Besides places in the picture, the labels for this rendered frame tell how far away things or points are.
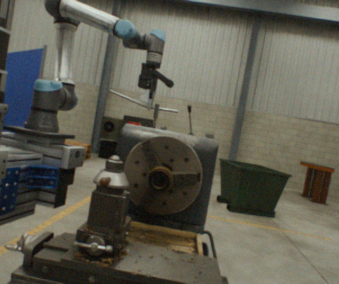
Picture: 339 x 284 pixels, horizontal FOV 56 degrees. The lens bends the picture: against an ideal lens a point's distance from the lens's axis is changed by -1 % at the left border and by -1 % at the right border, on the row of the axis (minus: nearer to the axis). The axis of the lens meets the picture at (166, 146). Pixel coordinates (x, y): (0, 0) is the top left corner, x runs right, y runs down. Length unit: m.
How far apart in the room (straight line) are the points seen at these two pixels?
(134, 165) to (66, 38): 0.74
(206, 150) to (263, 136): 10.04
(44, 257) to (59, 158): 0.76
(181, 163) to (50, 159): 0.56
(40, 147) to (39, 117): 0.13
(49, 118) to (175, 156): 0.59
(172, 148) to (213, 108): 10.01
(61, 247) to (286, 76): 11.33
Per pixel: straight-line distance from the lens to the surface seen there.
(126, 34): 1.39
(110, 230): 0.71
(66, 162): 1.40
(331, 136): 12.07
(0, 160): 1.07
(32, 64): 6.42
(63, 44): 1.66
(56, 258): 0.73
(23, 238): 0.82
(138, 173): 1.27
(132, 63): 11.73
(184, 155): 1.24
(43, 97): 1.49
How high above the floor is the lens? 1.26
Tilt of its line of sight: 3 degrees down
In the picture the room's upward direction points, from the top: 10 degrees clockwise
